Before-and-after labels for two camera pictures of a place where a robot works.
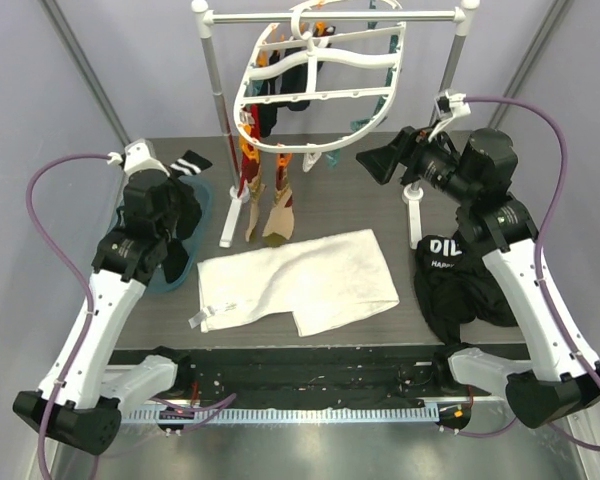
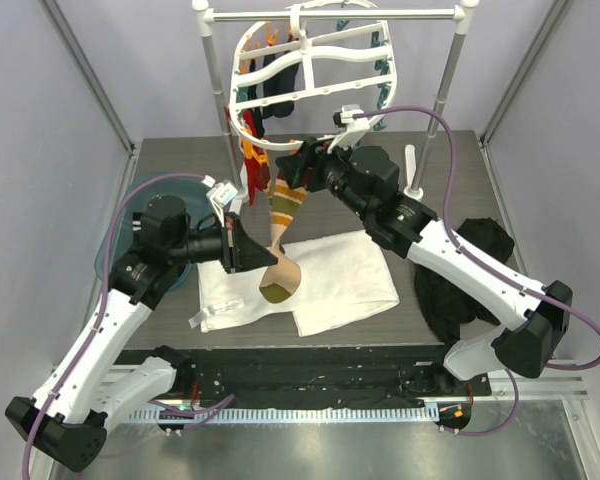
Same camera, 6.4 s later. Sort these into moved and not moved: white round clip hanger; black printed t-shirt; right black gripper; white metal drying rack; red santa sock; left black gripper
Moved: right black gripper; left black gripper; red santa sock
Not moved: white round clip hanger; white metal drying rack; black printed t-shirt
